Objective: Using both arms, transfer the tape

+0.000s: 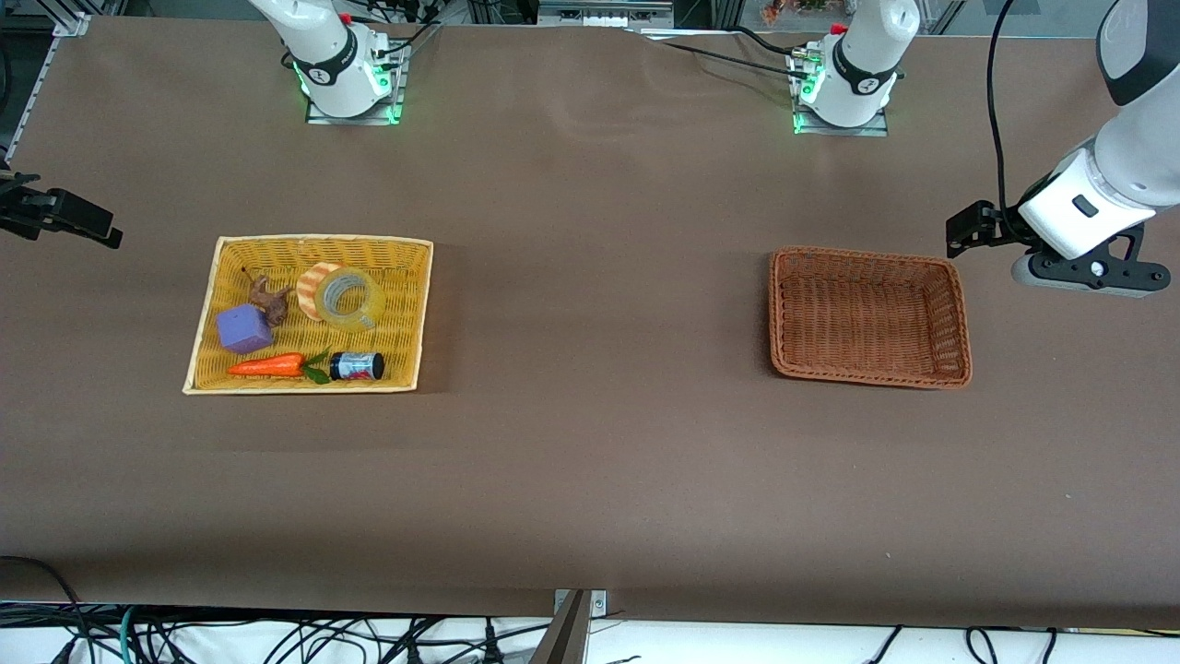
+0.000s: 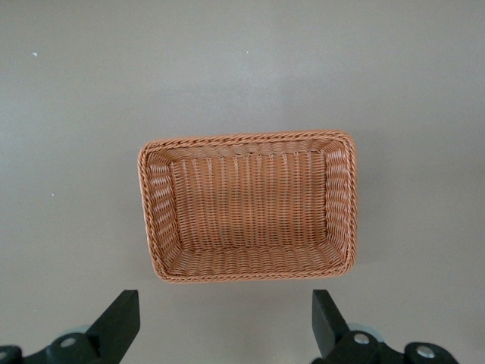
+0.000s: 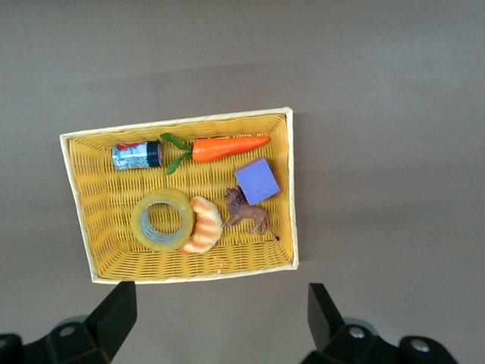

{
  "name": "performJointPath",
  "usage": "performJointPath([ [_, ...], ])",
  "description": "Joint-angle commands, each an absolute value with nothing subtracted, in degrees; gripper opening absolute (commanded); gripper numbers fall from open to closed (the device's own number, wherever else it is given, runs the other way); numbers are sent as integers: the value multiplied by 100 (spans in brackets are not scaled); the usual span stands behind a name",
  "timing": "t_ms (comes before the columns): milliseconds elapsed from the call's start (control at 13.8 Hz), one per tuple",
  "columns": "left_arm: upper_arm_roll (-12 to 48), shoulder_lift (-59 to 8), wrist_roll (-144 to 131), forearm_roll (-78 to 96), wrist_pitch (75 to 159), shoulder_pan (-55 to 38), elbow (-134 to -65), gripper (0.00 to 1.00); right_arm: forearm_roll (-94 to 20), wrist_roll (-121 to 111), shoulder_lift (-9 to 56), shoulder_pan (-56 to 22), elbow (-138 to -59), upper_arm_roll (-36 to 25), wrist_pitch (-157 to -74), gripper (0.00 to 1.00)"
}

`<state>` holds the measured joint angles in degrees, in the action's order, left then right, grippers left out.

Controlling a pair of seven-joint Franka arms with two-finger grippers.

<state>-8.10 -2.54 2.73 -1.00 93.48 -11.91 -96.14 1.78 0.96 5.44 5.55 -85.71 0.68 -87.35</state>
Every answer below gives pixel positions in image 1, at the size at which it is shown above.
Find orange toy carrot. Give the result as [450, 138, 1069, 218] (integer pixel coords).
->
[226, 348, 334, 385]

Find toy croissant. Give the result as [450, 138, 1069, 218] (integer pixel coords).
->
[297, 261, 348, 322]

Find purple foam cube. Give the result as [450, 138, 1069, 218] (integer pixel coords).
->
[216, 304, 275, 356]

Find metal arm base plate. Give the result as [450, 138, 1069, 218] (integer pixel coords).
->
[304, 41, 408, 126]
[790, 46, 891, 138]

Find yellow woven tray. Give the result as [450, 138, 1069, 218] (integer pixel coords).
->
[182, 234, 434, 396]

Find clear yellowish tape roll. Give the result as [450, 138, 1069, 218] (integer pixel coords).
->
[313, 267, 382, 333]

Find small black jar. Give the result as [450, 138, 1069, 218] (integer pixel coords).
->
[328, 350, 386, 383]

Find silver corner bracket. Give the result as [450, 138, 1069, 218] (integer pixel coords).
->
[553, 588, 609, 617]

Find aluminium frame rail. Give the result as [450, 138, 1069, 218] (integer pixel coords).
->
[0, 13, 93, 169]

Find brown woven basket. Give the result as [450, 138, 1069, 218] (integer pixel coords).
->
[768, 245, 974, 390]

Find black cable on table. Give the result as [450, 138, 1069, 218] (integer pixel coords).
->
[733, 25, 817, 54]
[636, 30, 805, 73]

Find black cables at arm base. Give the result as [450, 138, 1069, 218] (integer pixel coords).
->
[355, 0, 445, 58]

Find orange background object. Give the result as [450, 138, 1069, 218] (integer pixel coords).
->
[761, 0, 854, 25]

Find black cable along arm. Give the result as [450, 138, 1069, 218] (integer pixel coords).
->
[985, 0, 1026, 237]

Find dark metal leg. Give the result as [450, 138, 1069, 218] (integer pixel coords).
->
[530, 590, 594, 664]

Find grey background device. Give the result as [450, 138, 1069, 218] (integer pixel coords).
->
[537, 0, 675, 29]

